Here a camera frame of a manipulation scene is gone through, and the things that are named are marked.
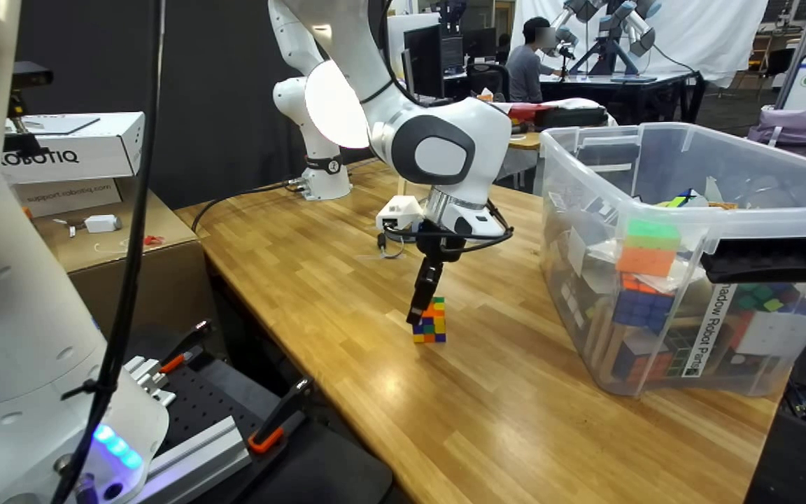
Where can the black computer monitor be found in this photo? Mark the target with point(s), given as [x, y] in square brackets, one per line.
[427, 60]

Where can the small white adapter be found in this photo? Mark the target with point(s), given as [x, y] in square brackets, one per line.
[99, 223]

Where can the purple bag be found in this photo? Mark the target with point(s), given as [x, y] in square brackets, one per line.
[799, 128]

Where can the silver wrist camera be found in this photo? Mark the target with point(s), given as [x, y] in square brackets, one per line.
[400, 215]

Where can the black background table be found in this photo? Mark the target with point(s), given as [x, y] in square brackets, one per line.
[623, 95]

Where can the silver metal bracket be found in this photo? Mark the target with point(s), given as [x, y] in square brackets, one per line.
[146, 377]

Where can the black breadboard platform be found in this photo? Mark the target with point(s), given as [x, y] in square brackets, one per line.
[329, 467]

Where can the white Robotiq cardboard box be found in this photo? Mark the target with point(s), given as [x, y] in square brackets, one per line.
[71, 145]

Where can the white curtain sheet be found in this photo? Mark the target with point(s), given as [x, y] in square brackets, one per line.
[700, 39]

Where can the pastel green orange cube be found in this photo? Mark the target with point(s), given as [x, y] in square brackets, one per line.
[649, 249]

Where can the small red cap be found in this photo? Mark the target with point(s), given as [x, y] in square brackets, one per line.
[151, 240]

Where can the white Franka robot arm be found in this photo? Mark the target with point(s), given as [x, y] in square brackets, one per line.
[11, 282]

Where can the aluminium extrusion rail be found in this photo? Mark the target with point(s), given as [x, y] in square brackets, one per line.
[195, 459]

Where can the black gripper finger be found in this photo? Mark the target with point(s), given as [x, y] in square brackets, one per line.
[423, 285]

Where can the multicoloured Rubik's cube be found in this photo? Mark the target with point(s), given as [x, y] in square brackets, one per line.
[435, 327]

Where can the green puzzle cube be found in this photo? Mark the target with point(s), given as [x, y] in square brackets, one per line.
[768, 300]

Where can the clear plastic storage box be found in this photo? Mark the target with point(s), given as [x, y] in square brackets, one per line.
[756, 223]

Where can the brown cardboard box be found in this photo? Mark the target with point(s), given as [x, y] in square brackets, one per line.
[132, 270]

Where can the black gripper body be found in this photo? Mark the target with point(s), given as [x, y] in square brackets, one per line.
[442, 243]

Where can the white label strip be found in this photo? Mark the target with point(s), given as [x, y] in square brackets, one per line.
[705, 331]

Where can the blue puzzle cube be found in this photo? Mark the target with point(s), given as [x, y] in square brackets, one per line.
[644, 309]

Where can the white robot arm black-banded base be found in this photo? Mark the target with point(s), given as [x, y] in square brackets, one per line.
[323, 183]

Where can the grey gripper rig on tripod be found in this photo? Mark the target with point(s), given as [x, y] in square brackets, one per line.
[609, 29]

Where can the seated person grey shirt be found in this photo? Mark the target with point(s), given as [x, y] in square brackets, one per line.
[525, 67]

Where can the black office chair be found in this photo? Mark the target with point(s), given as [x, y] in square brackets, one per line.
[487, 79]

